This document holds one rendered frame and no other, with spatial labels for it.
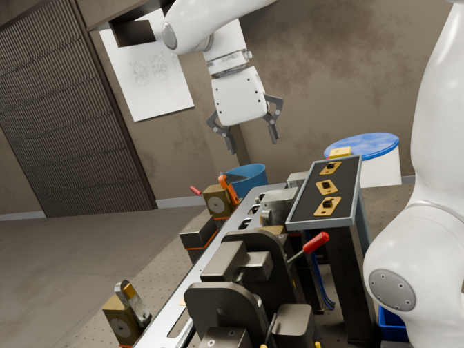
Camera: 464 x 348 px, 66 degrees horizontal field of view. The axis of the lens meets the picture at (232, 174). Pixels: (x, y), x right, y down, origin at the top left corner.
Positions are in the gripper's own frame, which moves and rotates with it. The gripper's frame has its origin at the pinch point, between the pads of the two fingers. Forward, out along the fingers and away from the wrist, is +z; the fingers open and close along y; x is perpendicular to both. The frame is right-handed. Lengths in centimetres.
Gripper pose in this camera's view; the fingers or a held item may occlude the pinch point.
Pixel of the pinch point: (253, 143)
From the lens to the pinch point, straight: 76.0
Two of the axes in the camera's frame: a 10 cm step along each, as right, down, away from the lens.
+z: 3.1, 9.1, 2.8
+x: -2.3, 3.6, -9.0
